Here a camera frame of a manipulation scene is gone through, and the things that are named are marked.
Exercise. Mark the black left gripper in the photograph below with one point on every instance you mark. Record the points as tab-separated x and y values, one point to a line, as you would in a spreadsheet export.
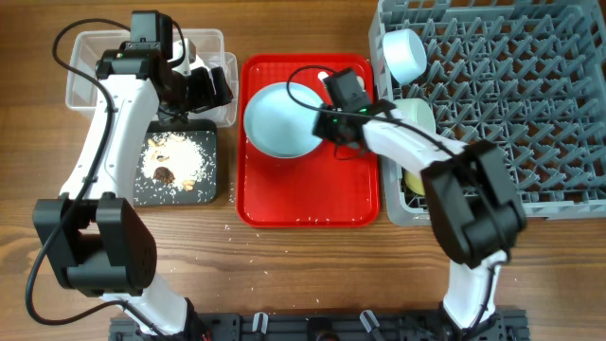
205	98

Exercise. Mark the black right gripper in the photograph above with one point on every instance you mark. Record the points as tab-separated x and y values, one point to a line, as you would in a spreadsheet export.
320	128

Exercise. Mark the pink plastic fork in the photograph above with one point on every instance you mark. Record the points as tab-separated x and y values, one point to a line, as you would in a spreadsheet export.
322	76

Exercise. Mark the rice and food scraps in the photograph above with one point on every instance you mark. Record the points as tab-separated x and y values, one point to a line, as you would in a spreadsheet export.
175	161

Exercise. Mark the light blue plate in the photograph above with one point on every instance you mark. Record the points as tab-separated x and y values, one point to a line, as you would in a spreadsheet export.
278	126

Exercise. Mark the green bowl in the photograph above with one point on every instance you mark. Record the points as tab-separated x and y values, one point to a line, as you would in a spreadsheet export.
417	111

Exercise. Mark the yellow cup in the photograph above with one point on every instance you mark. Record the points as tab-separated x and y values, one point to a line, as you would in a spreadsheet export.
413	183

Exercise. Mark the light blue bowl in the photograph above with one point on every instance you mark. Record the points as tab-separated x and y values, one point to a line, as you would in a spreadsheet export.
404	55

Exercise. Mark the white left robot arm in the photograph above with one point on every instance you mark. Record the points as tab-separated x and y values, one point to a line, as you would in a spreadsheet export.
91	235

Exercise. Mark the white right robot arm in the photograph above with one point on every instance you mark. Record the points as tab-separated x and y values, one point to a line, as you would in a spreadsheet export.
475	211

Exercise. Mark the black food waste tray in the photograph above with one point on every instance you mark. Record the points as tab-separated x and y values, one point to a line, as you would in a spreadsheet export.
147	193

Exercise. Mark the clear plastic waste bin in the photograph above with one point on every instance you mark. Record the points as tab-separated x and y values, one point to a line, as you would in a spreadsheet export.
82	96

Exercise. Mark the grey dishwasher rack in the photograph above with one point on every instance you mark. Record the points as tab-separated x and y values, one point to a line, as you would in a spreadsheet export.
528	76

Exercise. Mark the white plastic spoon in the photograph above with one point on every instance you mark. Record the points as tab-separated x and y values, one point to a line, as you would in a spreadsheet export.
361	82

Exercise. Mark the red serving tray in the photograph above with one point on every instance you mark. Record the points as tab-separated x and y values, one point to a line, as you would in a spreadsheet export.
329	187

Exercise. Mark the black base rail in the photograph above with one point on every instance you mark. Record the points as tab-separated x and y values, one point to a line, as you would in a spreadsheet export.
412	325

